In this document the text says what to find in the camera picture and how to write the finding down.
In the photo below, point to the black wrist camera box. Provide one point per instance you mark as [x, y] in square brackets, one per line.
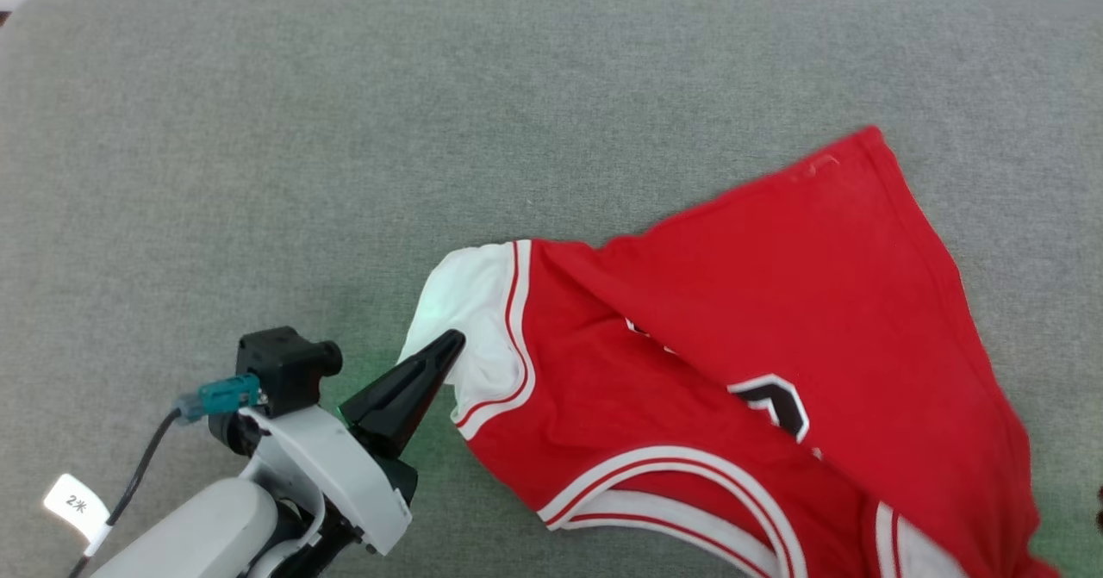
[280, 367]

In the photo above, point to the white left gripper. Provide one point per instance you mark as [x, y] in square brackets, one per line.
[336, 466]

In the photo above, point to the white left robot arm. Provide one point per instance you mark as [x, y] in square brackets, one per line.
[198, 526]

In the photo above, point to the red and white basketball jersey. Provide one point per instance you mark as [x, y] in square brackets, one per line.
[689, 320]

